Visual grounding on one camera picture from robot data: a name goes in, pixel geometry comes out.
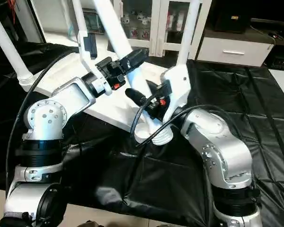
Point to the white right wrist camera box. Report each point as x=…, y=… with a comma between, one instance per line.
x=177, y=80

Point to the white glass-door cabinet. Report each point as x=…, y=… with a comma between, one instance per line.
x=161, y=30

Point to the white drawer unit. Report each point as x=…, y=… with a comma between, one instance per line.
x=234, y=52

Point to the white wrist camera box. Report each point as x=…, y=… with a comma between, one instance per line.
x=85, y=62
x=177, y=80

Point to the light blue plastic stand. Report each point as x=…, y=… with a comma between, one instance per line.
x=71, y=29

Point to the white plastic table top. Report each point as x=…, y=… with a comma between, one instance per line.
x=66, y=71

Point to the black TV stand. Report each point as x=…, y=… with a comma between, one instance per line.
x=274, y=30

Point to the black box with orange label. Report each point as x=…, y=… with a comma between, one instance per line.
x=232, y=19

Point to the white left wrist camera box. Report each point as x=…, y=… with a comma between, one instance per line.
x=85, y=62

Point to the black mat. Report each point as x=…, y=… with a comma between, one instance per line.
x=227, y=89

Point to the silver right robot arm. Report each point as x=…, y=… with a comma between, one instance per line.
x=217, y=146

